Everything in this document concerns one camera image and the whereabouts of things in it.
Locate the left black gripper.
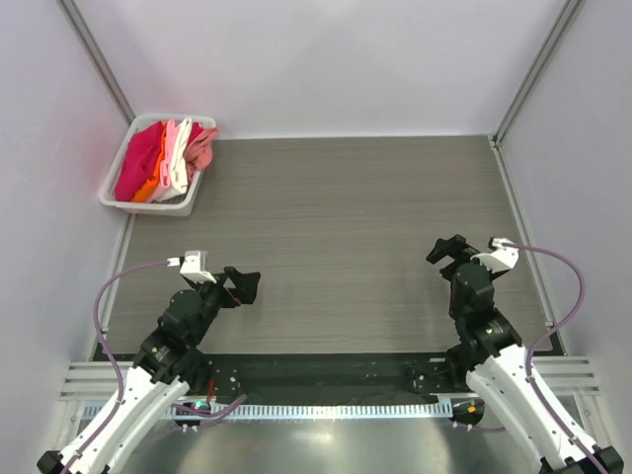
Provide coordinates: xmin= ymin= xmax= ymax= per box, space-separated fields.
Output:
xmin=188 ymin=266 xmax=259 ymax=345

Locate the orange t-shirt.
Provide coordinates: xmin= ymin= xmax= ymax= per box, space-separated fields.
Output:
xmin=131 ymin=150 xmax=164 ymax=203

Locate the magenta t-shirt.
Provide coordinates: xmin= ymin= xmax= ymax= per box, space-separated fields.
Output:
xmin=115 ymin=121 xmax=166 ymax=202

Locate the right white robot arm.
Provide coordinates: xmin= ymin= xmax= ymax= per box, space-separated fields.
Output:
xmin=426 ymin=235 xmax=624 ymax=473

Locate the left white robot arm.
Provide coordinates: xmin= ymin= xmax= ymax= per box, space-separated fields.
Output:
xmin=37 ymin=267 xmax=261 ymax=473

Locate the white plastic laundry basket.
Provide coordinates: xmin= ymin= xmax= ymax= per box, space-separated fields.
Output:
xmin=99 ymin=113 xmax=203 ymax=217

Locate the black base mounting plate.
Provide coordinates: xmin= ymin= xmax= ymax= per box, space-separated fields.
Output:
xmin=188 ymin=353 xmax=472 ymax=407

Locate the white t-shirt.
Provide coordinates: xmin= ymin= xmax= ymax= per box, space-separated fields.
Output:
xmin=165 ymin=118 xmax=193 ymax=199

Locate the salmon pink t-shirt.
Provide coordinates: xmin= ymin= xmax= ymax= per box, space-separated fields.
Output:
xmin=184 ymin=122 xmax=219 ymax=174

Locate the light pink t-shirt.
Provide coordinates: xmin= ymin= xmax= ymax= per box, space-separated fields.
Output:
xmin=158 ymin=119 xmax=179 ymax=190

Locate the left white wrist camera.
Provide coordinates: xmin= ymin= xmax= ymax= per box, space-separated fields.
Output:
xmin=167 ymin=250 xmax=216 ymax=283

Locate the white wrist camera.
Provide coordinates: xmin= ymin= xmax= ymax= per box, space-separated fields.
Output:
xmin=471 ymin=237 xmax=519 ymax=274
xmin=167 ymin=250 xmax=216 ymax=283

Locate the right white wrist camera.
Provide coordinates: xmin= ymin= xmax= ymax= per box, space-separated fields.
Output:
xmin=471 ymin=237 xmax=519 ymax=274

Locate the white slotted cable duct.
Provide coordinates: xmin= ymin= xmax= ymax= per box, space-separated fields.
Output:
xmin=81 ymin=402 xmax=453 ymax=422

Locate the aluminium front rail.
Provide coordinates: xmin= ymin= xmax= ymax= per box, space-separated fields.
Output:
xmin=58 ymin=356 xmax=599 ymax=401

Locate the right aluminium frame post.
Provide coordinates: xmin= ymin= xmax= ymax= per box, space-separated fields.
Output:
xmin=490 ymin=0 xmax=586 ymax=148

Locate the aluminium frame post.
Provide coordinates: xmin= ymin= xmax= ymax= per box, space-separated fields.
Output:
xmin=56 ymin=0 xmax=135 ymax=124
xmin=490 ymin=0 xmax=586 ymax=148

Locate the left aluminium frame post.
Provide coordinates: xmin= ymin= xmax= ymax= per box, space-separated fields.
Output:
xmin=56 ymin=0 xmax=135 ymax=124

